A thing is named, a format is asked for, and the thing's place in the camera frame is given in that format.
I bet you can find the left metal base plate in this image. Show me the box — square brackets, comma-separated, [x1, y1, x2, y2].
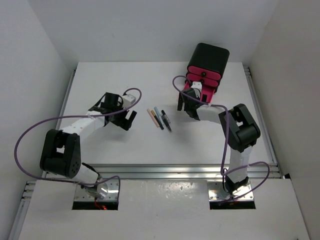
[74, 179, 119, 202]

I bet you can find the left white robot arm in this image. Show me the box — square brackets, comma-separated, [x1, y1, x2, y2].
[39, 92, 137, 188]

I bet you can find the metal base plate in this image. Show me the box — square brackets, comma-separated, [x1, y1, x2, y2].
[207, 180, 254, 202]
[74, 179, 119, 202]

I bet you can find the light blue black pen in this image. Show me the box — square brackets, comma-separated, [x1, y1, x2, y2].
[154, 106, 164, 130]

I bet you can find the peach concealer stick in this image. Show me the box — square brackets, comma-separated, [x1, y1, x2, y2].
[147, 108, 160, 128]

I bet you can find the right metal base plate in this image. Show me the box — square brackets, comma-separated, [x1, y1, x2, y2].
[207, 180, 254, 202]

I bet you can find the brown gold makeup pencil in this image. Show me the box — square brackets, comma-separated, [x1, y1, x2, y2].
[151, 110, 161, 125]

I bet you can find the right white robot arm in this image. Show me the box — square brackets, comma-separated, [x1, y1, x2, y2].
[177, 88, 261, 194]

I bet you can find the black drawer cabinet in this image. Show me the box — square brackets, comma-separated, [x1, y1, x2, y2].
[187, 43, 230, 84]

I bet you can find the black mascara tube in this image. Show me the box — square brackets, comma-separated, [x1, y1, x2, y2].
[161, 110, 172, 133]

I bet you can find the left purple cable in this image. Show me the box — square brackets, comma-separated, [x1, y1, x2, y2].
[13, 87, 142, 198]

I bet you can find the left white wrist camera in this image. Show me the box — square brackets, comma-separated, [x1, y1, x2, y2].
[121, 94, 137, 108]

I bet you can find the aluminium frame rail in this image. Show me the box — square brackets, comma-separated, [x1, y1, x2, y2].
[42, 163, 283, 180]

